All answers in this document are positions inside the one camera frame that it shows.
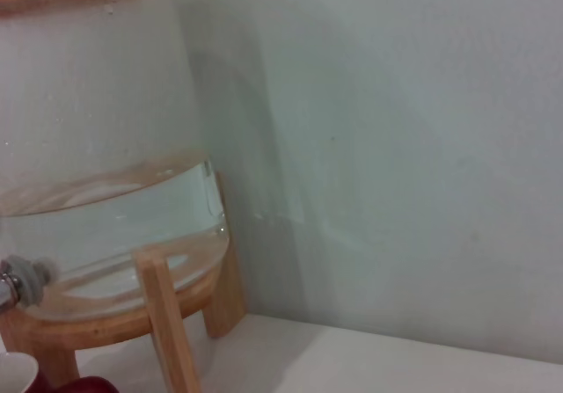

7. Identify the chrome faucet tap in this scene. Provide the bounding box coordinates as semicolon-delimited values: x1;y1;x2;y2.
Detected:
0;253;61;313

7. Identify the red ceramic cup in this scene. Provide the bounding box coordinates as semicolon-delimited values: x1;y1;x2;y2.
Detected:
0;350;121;393

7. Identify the wooden dispenser stand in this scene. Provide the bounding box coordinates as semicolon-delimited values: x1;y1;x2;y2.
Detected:
0;170;248;393

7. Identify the glass water dispenser jar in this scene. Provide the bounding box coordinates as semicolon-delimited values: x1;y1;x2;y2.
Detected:
0;0;230;324

